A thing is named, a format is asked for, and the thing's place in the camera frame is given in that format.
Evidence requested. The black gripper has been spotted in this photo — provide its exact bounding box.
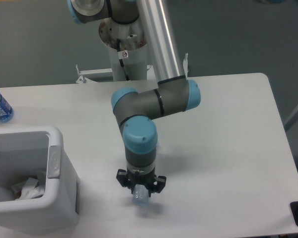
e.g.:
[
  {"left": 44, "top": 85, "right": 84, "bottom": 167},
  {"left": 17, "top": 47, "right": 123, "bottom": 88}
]
[{"left": 116, "top": 169, "right": 167, "bottom": 197}]

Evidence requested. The crushed clear plastic bottle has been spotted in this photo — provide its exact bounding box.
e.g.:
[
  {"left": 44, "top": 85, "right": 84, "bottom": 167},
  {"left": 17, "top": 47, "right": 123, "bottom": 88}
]
[{"left": 132, "top": 184, "right": 149, "bottom": 207}]

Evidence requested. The white green wrapper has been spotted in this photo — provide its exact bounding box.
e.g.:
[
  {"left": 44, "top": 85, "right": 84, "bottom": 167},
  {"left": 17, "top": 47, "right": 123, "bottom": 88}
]
[{"left": 16, "top": 171, "right": 46, "bottom": 200}]

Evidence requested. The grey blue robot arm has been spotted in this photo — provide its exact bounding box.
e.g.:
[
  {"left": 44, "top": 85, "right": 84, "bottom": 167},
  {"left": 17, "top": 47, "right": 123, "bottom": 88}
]
[{"left": 68, "top": 0, "right": 201, "bottom": 197}]

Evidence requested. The white trash can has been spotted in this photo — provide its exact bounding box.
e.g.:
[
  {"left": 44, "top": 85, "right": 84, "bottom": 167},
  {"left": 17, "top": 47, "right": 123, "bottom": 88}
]
[{"left": 0, "top": 126, "right": 79, "bottom": 233}]

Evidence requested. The white pedestal base frame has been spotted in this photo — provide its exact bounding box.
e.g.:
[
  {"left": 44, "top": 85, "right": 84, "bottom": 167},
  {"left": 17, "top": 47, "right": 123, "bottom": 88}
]
[{"left": 76, "top": 53, "right": 190, "bottom": 84}]

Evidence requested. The black cable on pedestal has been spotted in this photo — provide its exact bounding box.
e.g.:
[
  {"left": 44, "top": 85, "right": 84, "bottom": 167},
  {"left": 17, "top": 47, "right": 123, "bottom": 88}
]
[{"left": 115, "top": 38, "right": 130, "bottom": 81}]

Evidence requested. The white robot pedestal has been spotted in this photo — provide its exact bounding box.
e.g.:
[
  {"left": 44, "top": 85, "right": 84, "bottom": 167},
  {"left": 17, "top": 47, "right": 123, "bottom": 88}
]
[{"left": 99, "top": 18, "right": 148, "bottom": 81}]

